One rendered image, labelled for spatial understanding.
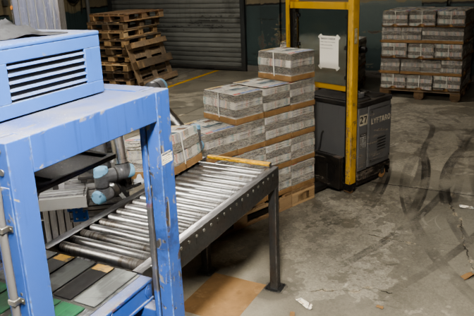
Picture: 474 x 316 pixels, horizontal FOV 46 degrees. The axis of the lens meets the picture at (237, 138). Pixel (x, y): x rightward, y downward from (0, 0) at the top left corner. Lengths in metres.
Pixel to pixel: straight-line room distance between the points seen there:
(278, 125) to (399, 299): 1.65
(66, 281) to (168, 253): 0.47
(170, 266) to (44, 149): 0.76
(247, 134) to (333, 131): 1.18
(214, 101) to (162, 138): 2.39
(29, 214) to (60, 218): 2.23
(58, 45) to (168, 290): 0.94
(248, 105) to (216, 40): 7.49
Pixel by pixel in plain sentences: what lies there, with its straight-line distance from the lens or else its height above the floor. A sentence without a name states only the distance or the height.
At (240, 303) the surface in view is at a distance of 3.51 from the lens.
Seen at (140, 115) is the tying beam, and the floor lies 1.49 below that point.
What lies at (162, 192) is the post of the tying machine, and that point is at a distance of 1.93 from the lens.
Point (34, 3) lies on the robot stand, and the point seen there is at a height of 1.79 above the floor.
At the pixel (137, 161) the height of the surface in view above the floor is 0.90.
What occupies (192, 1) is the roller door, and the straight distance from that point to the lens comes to 11.80.
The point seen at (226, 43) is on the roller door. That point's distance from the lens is 11.51.
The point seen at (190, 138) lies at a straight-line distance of 3.33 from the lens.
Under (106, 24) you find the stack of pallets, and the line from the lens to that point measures 10.40.
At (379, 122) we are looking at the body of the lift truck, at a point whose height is 0.56.
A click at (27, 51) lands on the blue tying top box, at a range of 1.67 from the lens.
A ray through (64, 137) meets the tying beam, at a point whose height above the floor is 1.51.
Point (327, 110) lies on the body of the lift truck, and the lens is 5.16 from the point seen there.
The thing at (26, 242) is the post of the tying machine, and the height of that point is 1.29.
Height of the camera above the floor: 1.91
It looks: 16 degrees down
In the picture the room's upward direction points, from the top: 2 degrees counter-clockwise
